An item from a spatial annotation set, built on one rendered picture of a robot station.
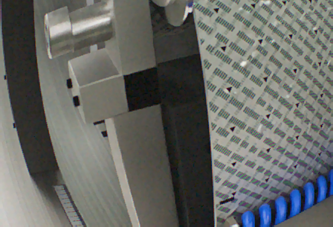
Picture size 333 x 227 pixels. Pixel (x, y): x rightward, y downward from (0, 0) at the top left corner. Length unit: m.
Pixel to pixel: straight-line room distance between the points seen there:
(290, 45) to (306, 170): 0.12
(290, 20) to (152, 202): 0.22
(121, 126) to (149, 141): 0.03
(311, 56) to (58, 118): 0.54
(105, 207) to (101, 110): 0.27
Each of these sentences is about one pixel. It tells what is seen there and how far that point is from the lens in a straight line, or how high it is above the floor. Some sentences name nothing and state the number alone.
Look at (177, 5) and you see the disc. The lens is 0.55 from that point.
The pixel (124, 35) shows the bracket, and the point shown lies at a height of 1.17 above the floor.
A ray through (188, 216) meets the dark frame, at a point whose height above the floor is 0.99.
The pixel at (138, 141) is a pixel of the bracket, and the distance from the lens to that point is 0.66.
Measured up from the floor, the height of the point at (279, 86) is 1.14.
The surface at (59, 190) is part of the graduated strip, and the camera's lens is 0.92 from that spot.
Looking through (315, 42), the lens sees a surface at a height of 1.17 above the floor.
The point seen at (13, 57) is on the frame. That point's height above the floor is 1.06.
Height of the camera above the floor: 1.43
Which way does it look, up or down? 30 degrees down
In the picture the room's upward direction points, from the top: 8 degrees counter-clockwise
